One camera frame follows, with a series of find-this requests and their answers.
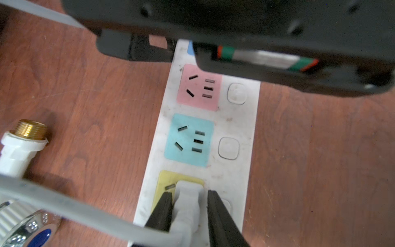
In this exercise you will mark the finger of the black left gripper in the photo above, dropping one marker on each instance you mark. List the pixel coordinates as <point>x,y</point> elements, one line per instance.
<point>133,47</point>

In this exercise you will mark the white multicolour power strip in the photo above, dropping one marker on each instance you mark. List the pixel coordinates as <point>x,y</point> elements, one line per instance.
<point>203,141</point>

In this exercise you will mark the white plastic faucet tap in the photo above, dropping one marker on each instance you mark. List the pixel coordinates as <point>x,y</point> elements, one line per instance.
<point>24,223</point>

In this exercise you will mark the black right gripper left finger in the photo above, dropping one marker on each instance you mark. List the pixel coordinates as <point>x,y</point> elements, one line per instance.
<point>160,218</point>

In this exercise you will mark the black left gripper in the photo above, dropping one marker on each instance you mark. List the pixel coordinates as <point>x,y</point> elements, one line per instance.
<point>340,48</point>

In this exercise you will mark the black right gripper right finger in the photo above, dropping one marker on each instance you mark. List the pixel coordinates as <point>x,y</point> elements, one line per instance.
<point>223,232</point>

